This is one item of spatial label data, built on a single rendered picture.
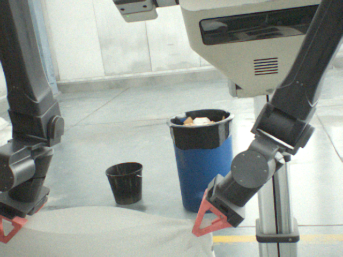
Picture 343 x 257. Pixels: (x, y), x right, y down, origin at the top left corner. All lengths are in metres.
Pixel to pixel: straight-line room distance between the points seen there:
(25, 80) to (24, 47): 0.06
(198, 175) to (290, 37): 2.03
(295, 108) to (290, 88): 0.03
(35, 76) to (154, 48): 8.23
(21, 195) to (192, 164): 2.22
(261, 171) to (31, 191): 0.43
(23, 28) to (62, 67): 8.91
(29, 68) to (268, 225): 0.91
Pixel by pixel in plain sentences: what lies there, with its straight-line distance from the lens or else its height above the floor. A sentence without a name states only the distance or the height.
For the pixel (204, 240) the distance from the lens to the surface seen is 0.82.
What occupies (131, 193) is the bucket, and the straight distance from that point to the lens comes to 3.42.
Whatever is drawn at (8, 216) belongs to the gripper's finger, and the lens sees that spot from 0.88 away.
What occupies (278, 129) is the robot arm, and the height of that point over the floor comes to 1.19.
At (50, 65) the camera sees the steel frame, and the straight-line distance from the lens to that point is 9.50.
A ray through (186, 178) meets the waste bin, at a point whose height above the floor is 0.26.
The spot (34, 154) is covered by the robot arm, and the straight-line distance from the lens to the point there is 0.82.
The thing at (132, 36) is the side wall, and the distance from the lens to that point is 9.05.
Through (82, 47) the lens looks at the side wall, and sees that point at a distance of 9.40.
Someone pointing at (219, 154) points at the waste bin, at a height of 0.42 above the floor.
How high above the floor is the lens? 1.39
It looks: 15 degrees down
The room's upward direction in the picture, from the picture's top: 7 degrees counter-clockwise
